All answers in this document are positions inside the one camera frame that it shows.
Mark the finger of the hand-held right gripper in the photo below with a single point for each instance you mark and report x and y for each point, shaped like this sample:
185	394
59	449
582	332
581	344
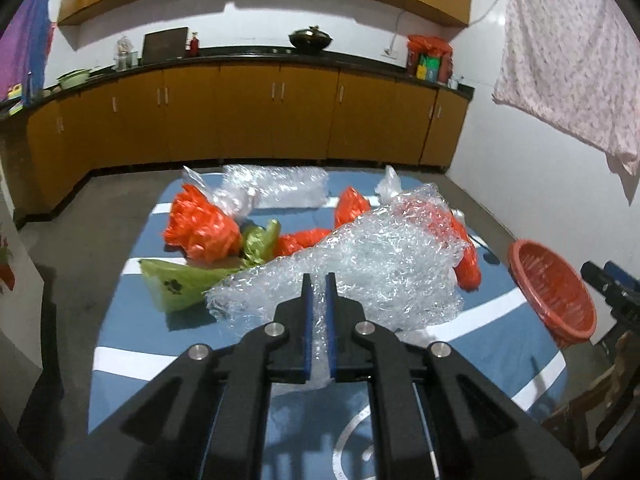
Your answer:
595	275
620	277

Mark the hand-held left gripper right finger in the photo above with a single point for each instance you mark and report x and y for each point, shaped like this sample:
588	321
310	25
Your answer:
332	325

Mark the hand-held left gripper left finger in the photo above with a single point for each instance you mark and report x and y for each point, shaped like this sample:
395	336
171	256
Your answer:
306	325

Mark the red plastic basket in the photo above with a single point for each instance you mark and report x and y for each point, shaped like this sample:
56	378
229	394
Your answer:
555	290

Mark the large bubble wrap sheet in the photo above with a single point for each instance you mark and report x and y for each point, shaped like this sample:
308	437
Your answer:
360	270

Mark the olive green bag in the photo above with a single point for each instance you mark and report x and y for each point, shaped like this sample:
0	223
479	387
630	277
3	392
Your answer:
257	245

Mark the green paw print bag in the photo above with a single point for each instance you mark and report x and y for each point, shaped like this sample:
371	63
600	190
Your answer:
175	285

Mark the large orange plastic bag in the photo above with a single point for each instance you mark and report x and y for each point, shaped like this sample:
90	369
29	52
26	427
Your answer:
200	230

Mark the small clear plastic bag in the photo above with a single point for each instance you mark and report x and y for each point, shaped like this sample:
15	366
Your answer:
387	185

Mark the wooden chair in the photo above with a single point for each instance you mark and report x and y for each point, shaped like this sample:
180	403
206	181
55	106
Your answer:
600	395

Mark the blue white striped blanket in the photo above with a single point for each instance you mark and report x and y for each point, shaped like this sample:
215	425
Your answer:
140	332

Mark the pink floral hanging cloth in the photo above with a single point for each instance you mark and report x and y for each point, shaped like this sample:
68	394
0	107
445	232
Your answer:
565	60

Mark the wooden kitchen base cabinets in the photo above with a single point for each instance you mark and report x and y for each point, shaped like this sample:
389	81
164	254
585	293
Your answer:
250	110

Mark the small white cup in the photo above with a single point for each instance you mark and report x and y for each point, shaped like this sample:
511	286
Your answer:
455	83

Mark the black kitchen countertop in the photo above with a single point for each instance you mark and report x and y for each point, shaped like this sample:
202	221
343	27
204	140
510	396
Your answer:
300	57

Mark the red bag of goods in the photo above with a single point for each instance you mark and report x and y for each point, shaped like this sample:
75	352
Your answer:
429	57

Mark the black wok with lid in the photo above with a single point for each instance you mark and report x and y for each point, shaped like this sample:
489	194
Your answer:
309	40

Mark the red bottle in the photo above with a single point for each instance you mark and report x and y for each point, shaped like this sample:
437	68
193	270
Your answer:
193	46

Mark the dark brown cutting board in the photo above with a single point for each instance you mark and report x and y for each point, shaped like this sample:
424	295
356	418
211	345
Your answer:
165	45

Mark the plastic wrapped jar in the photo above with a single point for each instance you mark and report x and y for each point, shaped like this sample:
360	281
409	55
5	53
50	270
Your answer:
125	55

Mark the green enamel basin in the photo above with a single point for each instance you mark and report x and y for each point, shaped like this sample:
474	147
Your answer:
74	80

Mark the colourful small box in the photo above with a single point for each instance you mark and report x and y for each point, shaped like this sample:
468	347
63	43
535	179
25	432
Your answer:
15	100

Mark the purple hanging quilt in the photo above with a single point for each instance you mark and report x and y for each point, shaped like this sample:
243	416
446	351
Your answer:
20	50

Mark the blue hanging cloth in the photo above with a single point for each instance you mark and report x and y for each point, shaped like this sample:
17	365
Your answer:
47	0

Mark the flower wall decal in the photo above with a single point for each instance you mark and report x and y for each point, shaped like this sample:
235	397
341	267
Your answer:
6	265

